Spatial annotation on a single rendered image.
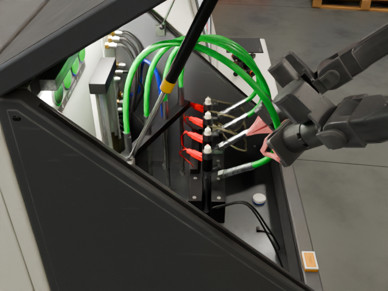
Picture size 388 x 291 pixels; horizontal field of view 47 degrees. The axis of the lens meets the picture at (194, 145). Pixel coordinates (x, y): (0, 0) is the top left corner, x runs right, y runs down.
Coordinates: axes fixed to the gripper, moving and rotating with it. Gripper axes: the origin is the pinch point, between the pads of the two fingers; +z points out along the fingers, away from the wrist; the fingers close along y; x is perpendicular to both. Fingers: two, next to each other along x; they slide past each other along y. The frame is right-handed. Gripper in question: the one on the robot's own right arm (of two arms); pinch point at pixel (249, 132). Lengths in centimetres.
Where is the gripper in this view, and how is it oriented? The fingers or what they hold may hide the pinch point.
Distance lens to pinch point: 113.4
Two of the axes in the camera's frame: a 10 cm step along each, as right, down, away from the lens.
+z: -6.6, 5.0, 5.6
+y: -7.0, -6.8, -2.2
